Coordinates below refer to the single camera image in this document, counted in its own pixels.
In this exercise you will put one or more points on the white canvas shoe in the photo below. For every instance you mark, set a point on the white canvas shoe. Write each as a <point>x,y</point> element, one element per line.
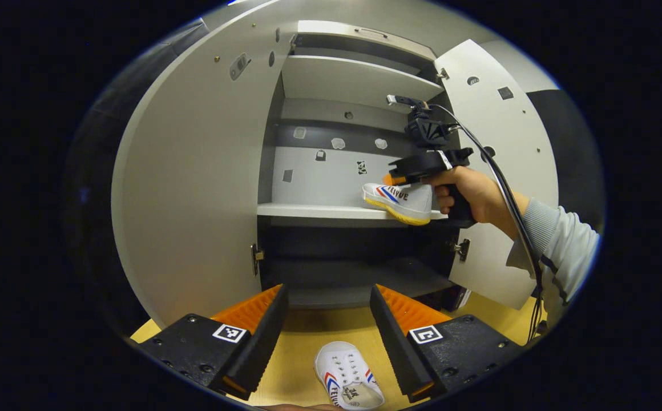
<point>405,200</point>
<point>345,371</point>

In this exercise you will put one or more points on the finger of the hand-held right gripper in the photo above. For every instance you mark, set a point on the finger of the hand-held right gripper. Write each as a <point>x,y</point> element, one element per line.
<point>395,179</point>

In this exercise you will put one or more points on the white cabinet drawer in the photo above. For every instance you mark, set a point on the white cabinet drawer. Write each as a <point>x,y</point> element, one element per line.
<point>331,31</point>

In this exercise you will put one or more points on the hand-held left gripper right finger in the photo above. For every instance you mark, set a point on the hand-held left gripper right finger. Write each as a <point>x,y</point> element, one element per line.
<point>402,354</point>

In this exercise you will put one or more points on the white shoe cabinet door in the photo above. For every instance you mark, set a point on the white shoe cabinet door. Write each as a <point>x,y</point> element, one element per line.
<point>194,188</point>
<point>528,131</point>

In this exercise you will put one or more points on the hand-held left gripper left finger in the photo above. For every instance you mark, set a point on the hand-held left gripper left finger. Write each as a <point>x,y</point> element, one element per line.
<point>259,348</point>

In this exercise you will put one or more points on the blue white cardboard box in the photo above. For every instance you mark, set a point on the blue white cardboard box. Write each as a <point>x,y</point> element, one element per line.
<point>453,297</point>

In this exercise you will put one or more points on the white shoe cabinet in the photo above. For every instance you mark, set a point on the white shoe cabinet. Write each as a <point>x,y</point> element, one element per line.
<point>308,188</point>

